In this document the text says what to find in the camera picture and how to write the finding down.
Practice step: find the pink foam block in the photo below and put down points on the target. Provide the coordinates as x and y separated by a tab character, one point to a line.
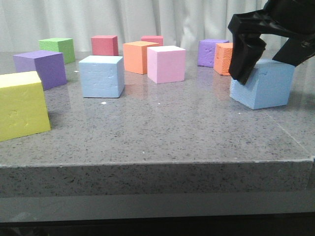
166	64

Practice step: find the yellow foam block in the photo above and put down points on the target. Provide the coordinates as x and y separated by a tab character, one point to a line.
23	109

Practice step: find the green foam block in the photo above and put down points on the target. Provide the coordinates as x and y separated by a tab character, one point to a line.
62	45

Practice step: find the red foam block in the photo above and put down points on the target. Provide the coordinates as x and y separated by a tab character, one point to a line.
105	45
153	38

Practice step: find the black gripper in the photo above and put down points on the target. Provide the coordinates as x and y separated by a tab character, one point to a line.
294	19

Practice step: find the white curtain backdrop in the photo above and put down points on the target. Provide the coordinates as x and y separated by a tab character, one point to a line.
181	22

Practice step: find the textured orange foam block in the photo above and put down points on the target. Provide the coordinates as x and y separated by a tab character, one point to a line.
223	54

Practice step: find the smooth light blue foam block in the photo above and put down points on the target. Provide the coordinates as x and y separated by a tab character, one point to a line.
102	76

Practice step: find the purple foam block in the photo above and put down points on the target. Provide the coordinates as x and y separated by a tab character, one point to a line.
48	64
206	51

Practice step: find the smooth orange foam block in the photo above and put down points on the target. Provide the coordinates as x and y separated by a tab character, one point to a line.
135	56

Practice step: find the red foam block front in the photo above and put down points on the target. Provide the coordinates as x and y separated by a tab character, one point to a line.
105	45

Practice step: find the purple foam block left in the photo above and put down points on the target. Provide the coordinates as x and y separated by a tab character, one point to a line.
48	64

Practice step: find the red foam block rear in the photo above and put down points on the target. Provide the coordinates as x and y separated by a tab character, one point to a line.
153	38

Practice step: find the purple foam block right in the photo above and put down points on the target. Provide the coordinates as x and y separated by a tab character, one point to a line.
206	51

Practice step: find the textured blue foam block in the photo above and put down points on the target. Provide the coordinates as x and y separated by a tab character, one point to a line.
268	85

